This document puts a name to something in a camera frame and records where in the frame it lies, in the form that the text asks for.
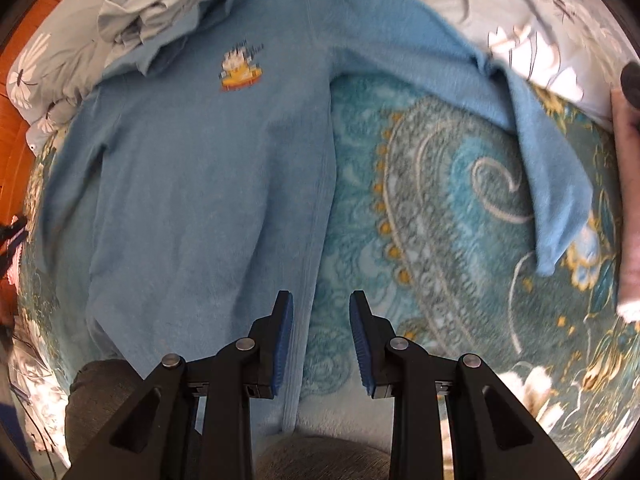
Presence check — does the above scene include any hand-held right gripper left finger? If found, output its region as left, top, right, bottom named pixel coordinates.
left=62, top=290, right=294, bottom=480

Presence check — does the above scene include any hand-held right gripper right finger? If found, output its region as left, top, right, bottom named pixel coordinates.
left=349, top=290, right=581, bottom=480

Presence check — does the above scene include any light blue sweater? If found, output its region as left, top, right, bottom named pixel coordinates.
left=40, top=0, right=591, bottom=433

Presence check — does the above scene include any teal paisley blanket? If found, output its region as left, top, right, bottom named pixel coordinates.
left=15, top=72, right=640, bottom=478

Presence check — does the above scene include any pink folded cloth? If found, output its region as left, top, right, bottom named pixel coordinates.
left=611, top=87, right=640, bottom=322

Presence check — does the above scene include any grey floral quilt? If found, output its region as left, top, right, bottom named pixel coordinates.
left=7, top=0, right=626, bottom=153

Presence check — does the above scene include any crumpled light blue garment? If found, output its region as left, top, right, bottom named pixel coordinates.
left=97, top=0, right=221, bottom=73

